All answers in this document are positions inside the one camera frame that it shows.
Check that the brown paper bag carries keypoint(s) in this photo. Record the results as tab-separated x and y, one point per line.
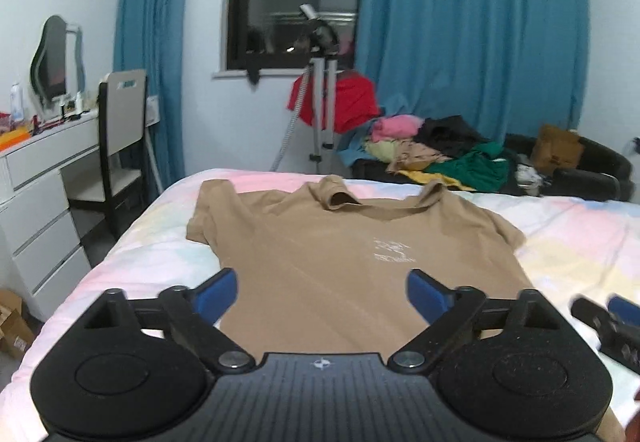
556	148

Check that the green garment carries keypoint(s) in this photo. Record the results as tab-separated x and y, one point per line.
475	169

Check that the orange box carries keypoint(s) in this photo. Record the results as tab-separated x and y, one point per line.
12	139

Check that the wavy vanity mirror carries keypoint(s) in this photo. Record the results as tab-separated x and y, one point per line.
52	62

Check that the beige patterned garment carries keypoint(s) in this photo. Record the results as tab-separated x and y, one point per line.
415	154

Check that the red garment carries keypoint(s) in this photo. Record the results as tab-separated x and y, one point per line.
352	102

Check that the pink garment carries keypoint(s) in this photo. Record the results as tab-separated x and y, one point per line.
395	127

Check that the white desk with drawers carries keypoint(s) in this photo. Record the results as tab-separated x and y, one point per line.
35	202

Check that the black garment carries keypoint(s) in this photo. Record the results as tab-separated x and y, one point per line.
450	134

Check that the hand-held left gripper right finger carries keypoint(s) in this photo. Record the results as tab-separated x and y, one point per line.
425	294

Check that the silver tripod with camera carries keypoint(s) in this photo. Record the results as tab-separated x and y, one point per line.
322	87

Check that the cardboard box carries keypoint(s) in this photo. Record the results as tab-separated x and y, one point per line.
12	322

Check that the black sofa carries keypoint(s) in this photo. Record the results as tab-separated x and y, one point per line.
595	169

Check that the tan t-shirt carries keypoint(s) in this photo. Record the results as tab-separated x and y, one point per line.
325	267

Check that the yellow garment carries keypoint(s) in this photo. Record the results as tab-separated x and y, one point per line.
382	152

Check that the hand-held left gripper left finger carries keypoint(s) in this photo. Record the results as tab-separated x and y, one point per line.
220	294

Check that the bed with pastel sheet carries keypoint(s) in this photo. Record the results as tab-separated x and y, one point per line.
575	242

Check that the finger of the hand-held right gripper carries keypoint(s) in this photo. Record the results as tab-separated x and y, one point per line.
625	307
592	314

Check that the black and white chair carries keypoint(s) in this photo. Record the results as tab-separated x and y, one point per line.
120	142

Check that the light blue garment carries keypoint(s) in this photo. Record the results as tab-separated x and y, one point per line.
352	153

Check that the blue curtain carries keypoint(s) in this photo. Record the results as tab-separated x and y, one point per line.
150	47
470	32

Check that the white plastic bottle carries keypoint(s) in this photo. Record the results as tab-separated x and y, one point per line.
16	104

